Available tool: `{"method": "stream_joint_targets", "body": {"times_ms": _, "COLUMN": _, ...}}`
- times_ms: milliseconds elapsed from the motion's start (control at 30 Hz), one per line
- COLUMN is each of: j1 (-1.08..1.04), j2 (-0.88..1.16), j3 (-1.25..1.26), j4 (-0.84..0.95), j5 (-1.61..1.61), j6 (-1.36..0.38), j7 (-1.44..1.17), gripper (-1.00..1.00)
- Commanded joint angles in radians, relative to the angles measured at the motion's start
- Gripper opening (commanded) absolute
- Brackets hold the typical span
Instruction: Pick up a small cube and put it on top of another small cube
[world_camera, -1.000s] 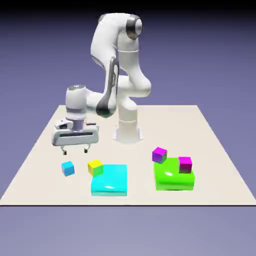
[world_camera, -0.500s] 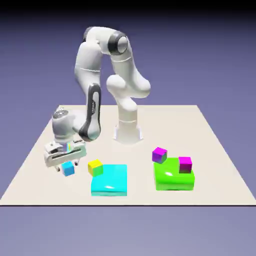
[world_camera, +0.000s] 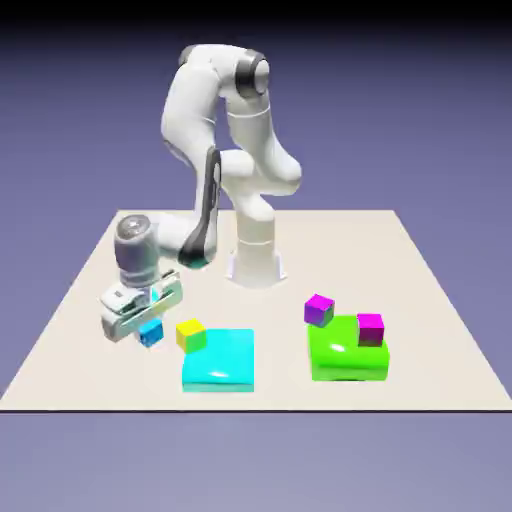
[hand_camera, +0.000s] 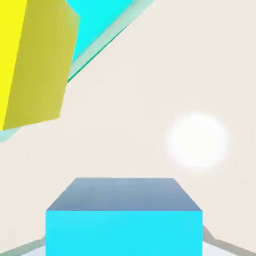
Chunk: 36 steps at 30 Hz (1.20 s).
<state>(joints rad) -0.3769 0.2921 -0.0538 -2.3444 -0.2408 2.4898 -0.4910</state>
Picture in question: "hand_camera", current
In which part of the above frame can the small yellow cube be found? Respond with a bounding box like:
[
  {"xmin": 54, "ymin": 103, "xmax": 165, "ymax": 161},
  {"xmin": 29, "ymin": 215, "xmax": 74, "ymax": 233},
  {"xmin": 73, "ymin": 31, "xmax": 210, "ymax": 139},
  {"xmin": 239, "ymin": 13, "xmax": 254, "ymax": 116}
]
[{"xmin": 0, "ymin": 0, "xmax": 81, "ymax": 132}]

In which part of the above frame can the small cyan cube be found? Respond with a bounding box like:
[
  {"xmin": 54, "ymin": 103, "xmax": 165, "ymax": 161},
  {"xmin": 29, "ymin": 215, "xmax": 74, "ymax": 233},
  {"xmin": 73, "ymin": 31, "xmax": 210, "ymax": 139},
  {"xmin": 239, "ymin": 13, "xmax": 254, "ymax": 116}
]
[{"xmin": 45, "ymin": 177, "xmax": 203, "ymax": 256}]

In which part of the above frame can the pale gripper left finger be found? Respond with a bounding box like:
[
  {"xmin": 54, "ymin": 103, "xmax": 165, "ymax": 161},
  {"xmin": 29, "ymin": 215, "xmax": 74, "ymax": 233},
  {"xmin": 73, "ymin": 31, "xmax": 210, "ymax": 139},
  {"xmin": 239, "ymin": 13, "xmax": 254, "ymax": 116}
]
[{"xmin": 0, "ymin": 235, "xmax": 47, "ymax": 256}]

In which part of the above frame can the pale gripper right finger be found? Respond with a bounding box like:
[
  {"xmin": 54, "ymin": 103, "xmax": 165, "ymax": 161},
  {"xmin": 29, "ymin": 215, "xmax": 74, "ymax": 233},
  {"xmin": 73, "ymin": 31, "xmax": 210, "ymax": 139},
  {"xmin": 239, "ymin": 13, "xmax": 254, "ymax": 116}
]
[{"xmin": 202, "ymin": 224, "xmax": 256, "ymax": 256}]

